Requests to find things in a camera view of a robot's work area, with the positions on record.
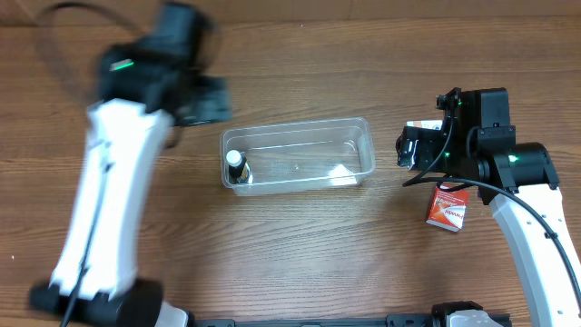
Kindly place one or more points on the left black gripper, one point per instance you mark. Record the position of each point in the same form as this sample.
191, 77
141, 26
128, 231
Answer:
200, 112

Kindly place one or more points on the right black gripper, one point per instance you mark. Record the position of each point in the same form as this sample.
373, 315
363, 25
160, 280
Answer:
425, 140

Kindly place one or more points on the white blue plaster box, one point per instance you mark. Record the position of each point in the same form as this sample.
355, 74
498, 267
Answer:
425, 124

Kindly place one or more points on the red orange medicine box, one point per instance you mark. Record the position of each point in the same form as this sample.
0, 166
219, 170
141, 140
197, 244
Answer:
447, 210

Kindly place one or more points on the black bottle white cap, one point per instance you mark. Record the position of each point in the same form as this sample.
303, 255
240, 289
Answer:
239, 170

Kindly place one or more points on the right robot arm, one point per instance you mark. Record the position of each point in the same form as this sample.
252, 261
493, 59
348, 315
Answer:
476, 145

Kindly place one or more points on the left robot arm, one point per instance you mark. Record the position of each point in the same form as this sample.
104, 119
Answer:
146, 88

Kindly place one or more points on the clear plastic container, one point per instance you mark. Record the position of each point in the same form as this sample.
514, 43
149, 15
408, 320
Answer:
296, 157

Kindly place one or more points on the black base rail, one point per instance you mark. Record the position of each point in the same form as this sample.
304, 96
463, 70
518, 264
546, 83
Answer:
391, 320

